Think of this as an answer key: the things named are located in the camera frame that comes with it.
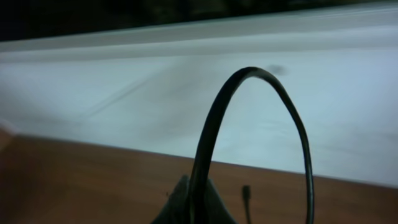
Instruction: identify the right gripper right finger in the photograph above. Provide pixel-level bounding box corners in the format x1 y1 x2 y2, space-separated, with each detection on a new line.
205 179 237 224

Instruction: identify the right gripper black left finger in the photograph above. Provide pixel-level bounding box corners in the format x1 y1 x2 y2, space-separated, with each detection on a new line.
151 175 190 224

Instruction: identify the black USB cable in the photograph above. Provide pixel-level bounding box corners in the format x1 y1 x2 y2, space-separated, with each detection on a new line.
188 66 315 224

